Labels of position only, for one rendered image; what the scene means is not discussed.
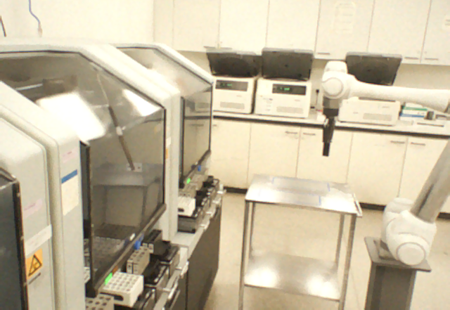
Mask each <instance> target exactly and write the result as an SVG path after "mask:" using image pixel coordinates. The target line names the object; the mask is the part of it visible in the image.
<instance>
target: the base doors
mask: <svg viewBox="0 0 450 310"><path fill-rule="evenodd" d="M212 124H213V125H216V126H212V146H211V151H212V154H211V161H210V175H212V176H214V179H219V180H220V184H223V186H229V187H236V188H247V189H248V188H249V187H250V184H251V181H252V178H253V176H254V173H256V174H268V175H275V176H286V177H293V178H295V174H296V178H300V179H312V180H319V181H331V182H338V183H348V184H349V186H350V188H351V192H352V193H355V194H356V197H357V200H358V202H366V203H373V204H379V205H387V204H388V203H389V202H390V200H392V199H394V198H397V196H398V198H408V199H410V200H413V201H415V199H416V197H417V196H418V194H419V192H420V190H421V188H422V187H423V185H424V183H425V182H426V180H427V178H428V176H429V174H430V172H431V171H432V168H433V167H434V165H435V163H436V161H437V160H438V158H439V156H440V154H441V152H442V151H443V149H444V147H445V145H446V143H447V141H446V140H437V139H429V138H414V137H406V136H391V135H383V134H368V133H360V132H351V131H336V130H334V133H333V140H332V143H330V154H329V157H324V156H322V152H323V142H322V140H323V130H322V129H312V128H304V127H301V131H300V127H287V126H279V125H272V124H258V123H249V122H234V121H217V120H212ZM250 126H251V131H250ZM220 129H225V130H230V132H228V131H220ZM285 131H288V132H297V134H291V133H285ZM304 132H305V133H306V134H303V133H304ZM308 134H315V135H308ZM271 135H276V136H281V137H271ZM352 135H353V137H352ZM296 137H297V139H295V138H296ZM302 137H303V138H304V139H302ZM299 140H300V144H299ZM391 141H398V142H402V141H403V142H405V143H393V142H391ZM411 142H413V143H421V144H422V143H423V144H425V146H423V145H417V144H411ZM373 144H378V145H385V146H386V147H381V146H374V145H373ZM351 145H352V147H351ZM249 147H250V151H249ZM298 147H299V152H298ZM350 151H351V152H350ZM297 154H298V158H297ZM349 156H350V157H349ZM248 157H249V161H248ZM348 166H349V168H348ZM296 167H297V171H296ZM347 171H348V172H347ZM346 181H347V182H346Z"/></svg>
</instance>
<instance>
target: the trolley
mask: <svg viewBox="0 0 450 310"><path fill-rule="evenodd" d="M353 196H354V198H353ZM354 199H355V201H356V205H357V208H358V211H359V214H358V212H357V210H356V205H355V203H354ZM250 203H252V214H251V224H250V242H249V252H248V262H247V268H246V272H245V258H246V248H247V238H248V219H249V208H250ZM256 204H262V205H273V206H279V207H289V208H295V209H306V210H312V211H318V212H329V213H335V214H340V224H339V229H338V235H337V245H336V250H335V260H334V261H330V260H325V259H315V258H311V257H301V256H296V255H291V254H282V253H277V252H267V251H262V250H253V239H254V229H255V212H256ZM345 215H351V221H350V226H349V235H348V241H347V250H346V255H345V265H344V270H343V280H342V290H341V294H340V284H339V278H338V273H337V272H338V262H339V256H340V247H341V242H342V232H343V226H344V221H345ZM357 217H361V218H362V217H363V215H362V213H361V208H360V206H359V202H358V200H357V197H356V194H355V193H352V192H351V188H350V186H349V184H348V183H338V182H331V181H319V180H312V179H300V178H293V177H286V176H275V175H268V174H256V173H254V176H253V178H252V181H251V184H250V187H249V188H248V191H247V194H246V196H245V209H244V220H243V239H242V246H243V250H242V260H241V271H240V291H239V302H238V310H243V297H244V287H249V288H257V289H261V290H270V291H274V292H282V293H288V294H292V295H300V296H305V297H313V298H318V299H326V300H331V301H335V302H339V303H340V305H339V310H344V307H345V298H346V293H347V284H348V279H349V276H348V274H349V265H350V259H351V254H352V245H353V239H354V231H355V226H356V218H357Z"/></svg>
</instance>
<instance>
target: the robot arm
mask: <svg viewBox="0 0 450 310"><path fill-rule="evenodd" d="M321 91H322V93H323V99H322V106H323V113H322V115H323V116H326V118H325V120H324V123H323V124H322V125H323V140H322V142H323V152H322V156H324V157H329V154H330V143H332V140H333V133H334V129H335V124H336V120H335V117H337V116H338V115H339V112H340V108H341V107H342V100H349V99H350V98H352V97H364V98H376V99H382V100H394V101H404V102H410V103H415V104H419V105H423V106H425V107H428V108H431V109H433V110H436V111H439V112H443V113H446V114H449V115H450V90H432V89H413V88H399V87H390V86H375V85H370V84H364V83H361V82H358V81H357V80H356V79H355V78H354V76H351V75H348V74H347V67H346V64H345V63H344V62H342V61H338V60H333V61H329V62H328V64H327V65H326V68H325V70H324V73H323V79H322V80H321ZM449 196H450V139H449V141H447V143H446V145H445V147H444V149H443V151H442V152H441V154H440V156H439V158H438V160H437V161H436V163H435V165H434V167H433V168H432V171H431V172H430V174H429V176H428V178H427V180H426V182H425V183H424V185H423V187H422V188H421V190H420V192H419V194H418V196H417V197H416V199H415V201H413V200H410V199H408V198H394V199H392V200H390V202H389V203H388V204H387V206H386V208H385V211H384V214H383V218H382V226H381V236H380V239H378V238H374V240H373V242H374V243H375V245H376V247H377V249H378V253H379V255H378V257H379V258H381V259H392V260H398V261H400V262H402V263H404V264H408V265H410V266H415V265H419V264H421V263H423V262H424V261H425V260H426V259H427V257H428V256H429V254H430V248H431V246H432V242H433V240H434V237H435V234H436V232H437V227H436V224H435V220H436V218H437V216H438V215H439V213H440V211H441V210H442V208H443V206H444V204H445V202H446V201H447V199H448V197H449Z"/></svg>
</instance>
